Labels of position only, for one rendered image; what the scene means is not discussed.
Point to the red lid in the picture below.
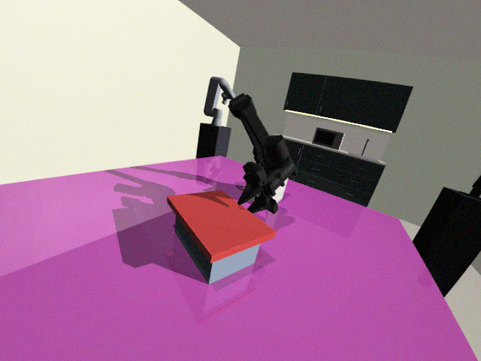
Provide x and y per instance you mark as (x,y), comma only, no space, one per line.
(218,225)

